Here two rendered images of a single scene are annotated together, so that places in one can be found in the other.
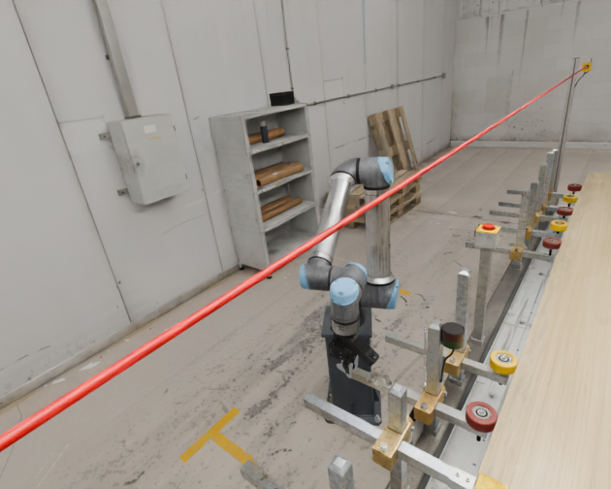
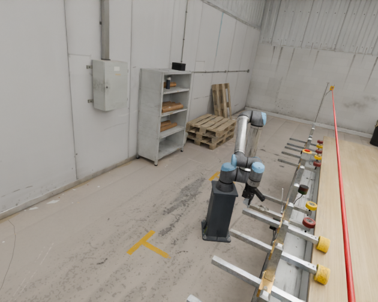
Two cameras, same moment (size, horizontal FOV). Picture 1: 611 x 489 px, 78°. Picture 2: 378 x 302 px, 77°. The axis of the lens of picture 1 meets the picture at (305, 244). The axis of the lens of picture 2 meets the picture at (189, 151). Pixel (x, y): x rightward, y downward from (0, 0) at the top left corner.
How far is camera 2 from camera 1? 0.88 m
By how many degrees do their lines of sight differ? 13
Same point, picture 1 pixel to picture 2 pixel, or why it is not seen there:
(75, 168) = (70, 81)
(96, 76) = (92, 32)
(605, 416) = (351, 225)
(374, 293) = (245, 175)
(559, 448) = (338, 233)
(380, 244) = (252, 152)
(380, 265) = not seen: hidden behind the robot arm
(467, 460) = (293, 245)
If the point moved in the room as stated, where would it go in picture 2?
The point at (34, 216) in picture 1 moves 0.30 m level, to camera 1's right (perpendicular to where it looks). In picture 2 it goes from (43, 105) to (73, 108)
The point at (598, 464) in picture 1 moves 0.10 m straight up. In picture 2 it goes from (352, 238) to (358, 226)
